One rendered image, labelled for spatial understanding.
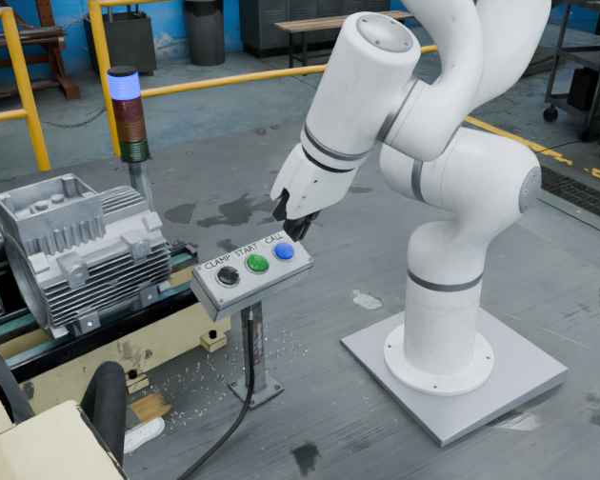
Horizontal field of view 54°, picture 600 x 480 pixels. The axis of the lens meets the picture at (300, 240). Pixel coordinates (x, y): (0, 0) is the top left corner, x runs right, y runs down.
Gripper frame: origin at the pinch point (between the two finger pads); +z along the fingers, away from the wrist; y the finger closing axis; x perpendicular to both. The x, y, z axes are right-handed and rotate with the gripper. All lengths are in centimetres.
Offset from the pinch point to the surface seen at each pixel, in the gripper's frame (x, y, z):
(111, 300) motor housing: -10.6, 21.5, 20.4
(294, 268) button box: 3.1, 0.2, 6.7
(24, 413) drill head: 8.2, 40.4, -1.1
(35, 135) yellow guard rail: -192, -32, 172
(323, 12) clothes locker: -342, -381, 251
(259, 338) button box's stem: 5.9, 4.7, 20.2
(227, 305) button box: 3.5, 12.2, 7.5
